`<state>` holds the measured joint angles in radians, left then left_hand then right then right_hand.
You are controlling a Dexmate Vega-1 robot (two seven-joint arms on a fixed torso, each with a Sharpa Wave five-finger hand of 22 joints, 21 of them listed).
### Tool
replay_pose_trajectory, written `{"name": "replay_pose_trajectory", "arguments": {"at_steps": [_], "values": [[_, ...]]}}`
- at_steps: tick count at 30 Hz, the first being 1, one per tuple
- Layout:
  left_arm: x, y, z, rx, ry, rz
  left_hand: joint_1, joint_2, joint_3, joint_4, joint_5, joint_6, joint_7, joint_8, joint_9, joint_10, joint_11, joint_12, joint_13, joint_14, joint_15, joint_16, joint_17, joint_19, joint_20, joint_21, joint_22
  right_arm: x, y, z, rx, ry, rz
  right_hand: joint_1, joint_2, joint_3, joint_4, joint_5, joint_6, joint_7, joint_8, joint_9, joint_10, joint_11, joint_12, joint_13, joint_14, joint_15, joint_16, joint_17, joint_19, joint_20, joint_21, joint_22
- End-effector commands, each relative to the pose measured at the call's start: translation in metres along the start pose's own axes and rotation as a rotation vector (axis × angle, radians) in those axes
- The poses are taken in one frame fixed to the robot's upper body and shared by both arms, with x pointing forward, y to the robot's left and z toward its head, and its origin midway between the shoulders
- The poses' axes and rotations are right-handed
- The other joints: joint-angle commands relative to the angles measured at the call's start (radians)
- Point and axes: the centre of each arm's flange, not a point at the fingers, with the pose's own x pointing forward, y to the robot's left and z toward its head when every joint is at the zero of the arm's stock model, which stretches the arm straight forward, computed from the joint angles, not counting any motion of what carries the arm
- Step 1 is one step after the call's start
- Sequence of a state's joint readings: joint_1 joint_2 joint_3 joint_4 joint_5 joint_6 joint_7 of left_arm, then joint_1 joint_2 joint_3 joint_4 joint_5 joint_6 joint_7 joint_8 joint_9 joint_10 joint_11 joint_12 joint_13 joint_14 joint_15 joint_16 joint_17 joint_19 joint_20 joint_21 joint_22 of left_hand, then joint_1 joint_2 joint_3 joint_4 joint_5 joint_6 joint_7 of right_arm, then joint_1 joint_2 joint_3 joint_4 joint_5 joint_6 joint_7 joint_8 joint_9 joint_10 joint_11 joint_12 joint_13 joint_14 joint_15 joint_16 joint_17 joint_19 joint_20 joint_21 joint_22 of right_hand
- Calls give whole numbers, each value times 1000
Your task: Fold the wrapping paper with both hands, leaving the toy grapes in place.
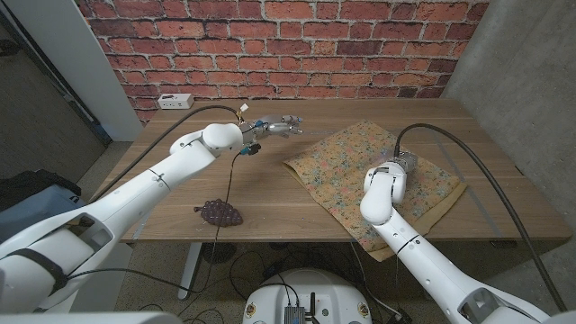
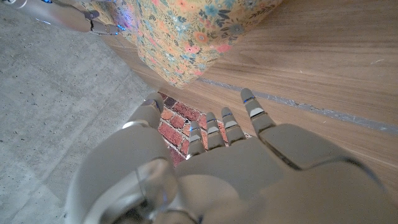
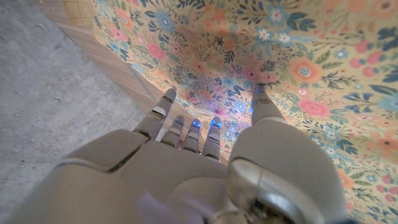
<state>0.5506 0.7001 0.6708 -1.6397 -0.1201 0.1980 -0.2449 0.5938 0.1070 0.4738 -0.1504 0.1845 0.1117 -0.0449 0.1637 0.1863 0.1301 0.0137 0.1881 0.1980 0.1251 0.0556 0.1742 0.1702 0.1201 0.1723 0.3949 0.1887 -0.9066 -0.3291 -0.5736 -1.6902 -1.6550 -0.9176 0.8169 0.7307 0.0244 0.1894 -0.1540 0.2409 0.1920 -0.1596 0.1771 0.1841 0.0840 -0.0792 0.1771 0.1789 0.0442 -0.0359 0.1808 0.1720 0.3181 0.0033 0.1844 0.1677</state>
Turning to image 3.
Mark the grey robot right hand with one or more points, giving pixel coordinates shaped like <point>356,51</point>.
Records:
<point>171,186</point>

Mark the brown floral wrapping paper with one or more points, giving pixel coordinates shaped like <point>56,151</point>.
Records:
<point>311,46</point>

